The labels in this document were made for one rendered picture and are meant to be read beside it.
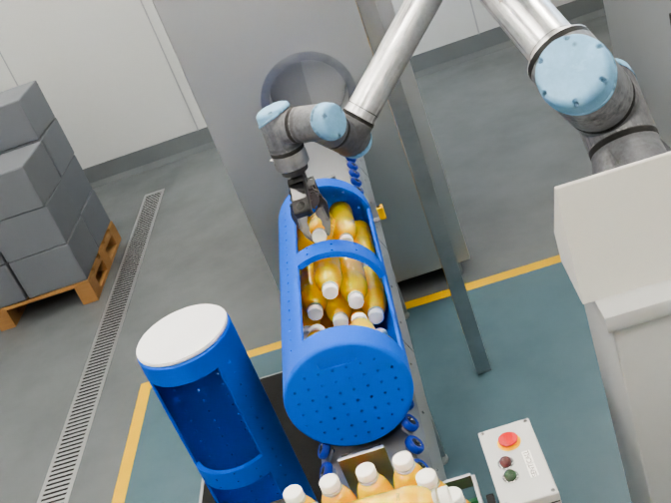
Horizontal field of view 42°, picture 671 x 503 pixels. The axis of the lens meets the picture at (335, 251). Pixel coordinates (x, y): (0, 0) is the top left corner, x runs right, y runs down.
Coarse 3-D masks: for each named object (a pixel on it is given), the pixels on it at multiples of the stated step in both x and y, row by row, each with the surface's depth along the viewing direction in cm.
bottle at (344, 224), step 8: (336, 208) 260; (344, 208) 260; (336, 216) 256; (344, 216) 255; (352, 216) 259; (336, 224) 252; (344, 224) 251; (352, 224) 252; (336, 232) 250; (344, 232) 249; (352, 232) 250
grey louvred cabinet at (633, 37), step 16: (608, 0) 429; (624, 0) 403; (640, 0) 379; (656, 0) 358; (608, 16) 439; (624, 16) 411; (640, 16) 386; (656, 16) 365; (624, 32) 419; (640, 32) 394; (656, 32) 371; (624, 48) 428; (640, 48) 402; (656, 48) 378; (640, 64) 410; (656, 64) 385; (640, 80) 418; (656, 80) 393; (656, 96) 401; (656, 112) 409
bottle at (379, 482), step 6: (378, 474) 170; (372, 480) 168; (378, 480) 169; (384, 480) 170; (360, 486) 169; (366, 486) 168; (372, 486) 168; (378, 486) 168; (384, 486) 169; (390, 486) 170; (360, 492) 169; (366, 492) 168; (372, 492) 168; (378, 492) 168
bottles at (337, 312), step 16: (368, 240) 253; (368, 272) 235; (368, 288) 228; (336, 304) 225; (368, 304) 224; (384, 304) 225; (304, 320) 225; (320, 320) 228; (336, 320) 222; (304, 336) 223
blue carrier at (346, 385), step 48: (336, 192) 263; (288, 240) 239; (336, 240) 226; (288, 288) 218; (384, 288) 234; (288, 336) 201; (336, 336) 187; (384, 336) 191; (288, 384) 189; (336, 384) 190; (384, 384) 191; (336, 432) 196; (384, 432) 197
